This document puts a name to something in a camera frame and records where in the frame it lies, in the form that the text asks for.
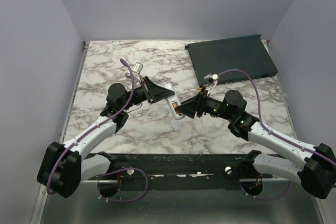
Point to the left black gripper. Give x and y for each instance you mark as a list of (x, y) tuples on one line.
[(155, 93)]

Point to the orange battery mid table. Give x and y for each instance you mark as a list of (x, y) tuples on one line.
[(175, 105)]

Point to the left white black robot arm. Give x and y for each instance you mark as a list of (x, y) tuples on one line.
[(66, 165)]

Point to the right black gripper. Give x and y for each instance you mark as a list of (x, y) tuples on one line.
[(189, 108)]

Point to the white battery compartment cover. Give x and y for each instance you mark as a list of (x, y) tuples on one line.
[(175, 125)]

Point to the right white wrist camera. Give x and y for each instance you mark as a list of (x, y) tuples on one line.
[(212, 80)]

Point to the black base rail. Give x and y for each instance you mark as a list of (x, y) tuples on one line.
[(133, 172)]

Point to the dark green flat electronics box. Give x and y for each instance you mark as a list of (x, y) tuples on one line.
[(244, 53)]

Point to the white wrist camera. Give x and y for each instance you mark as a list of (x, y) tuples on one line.
[(212, 80), (136, 71)]

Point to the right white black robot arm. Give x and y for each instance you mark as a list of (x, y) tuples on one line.
[(311, 166)]

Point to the white remote control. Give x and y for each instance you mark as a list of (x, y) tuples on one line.
[(173, 101)]

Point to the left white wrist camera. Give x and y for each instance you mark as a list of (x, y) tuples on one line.
[(136, 71)]

